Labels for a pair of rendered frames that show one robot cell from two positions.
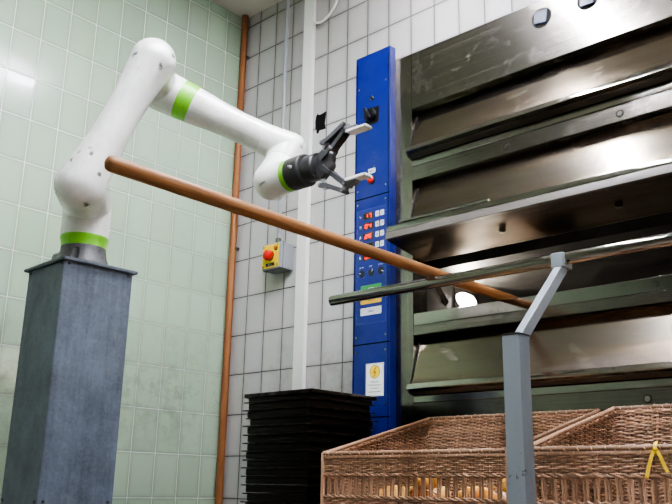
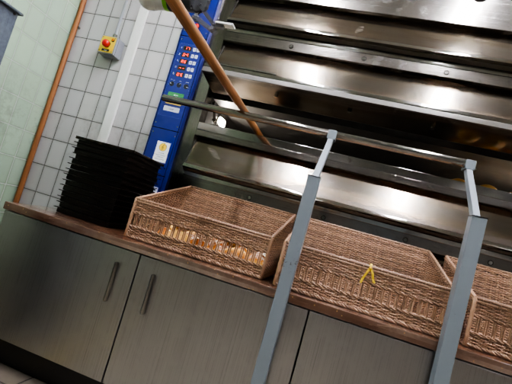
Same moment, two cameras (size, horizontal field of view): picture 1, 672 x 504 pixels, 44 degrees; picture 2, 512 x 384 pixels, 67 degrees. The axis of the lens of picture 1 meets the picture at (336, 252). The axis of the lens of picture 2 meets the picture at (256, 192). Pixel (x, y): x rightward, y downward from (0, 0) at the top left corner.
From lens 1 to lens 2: 78 cm
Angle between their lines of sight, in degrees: 31
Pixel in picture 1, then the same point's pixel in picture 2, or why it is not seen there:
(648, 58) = (391, 35)
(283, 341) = (99, 104)
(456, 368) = (217, 163)
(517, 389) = (308, 212)
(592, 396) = (293, 206)
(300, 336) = (113, 105)
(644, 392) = (322, 213)
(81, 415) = not seen: outside the picture
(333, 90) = not seen: outside the picture
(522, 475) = (294, 264)
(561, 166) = (320, 73)
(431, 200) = (232, 57)
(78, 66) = not seen: outside the picture
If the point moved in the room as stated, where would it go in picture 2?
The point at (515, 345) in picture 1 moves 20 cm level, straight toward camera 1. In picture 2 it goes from (315, 184) to (349, 183)
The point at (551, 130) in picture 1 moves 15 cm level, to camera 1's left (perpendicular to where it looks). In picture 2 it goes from (321, 49) to (298, 35)
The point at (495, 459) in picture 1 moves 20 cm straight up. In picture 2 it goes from (262, 240) to (277, 185)
